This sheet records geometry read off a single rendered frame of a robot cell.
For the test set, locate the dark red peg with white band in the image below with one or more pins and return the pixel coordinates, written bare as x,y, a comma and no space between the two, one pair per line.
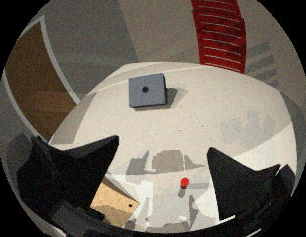
184,182

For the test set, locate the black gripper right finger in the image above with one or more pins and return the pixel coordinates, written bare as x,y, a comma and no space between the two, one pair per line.
234,183

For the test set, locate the grey square panel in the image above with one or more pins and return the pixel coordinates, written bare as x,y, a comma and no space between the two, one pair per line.
148,90

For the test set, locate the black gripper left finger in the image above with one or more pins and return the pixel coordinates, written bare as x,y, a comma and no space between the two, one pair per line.
80,169

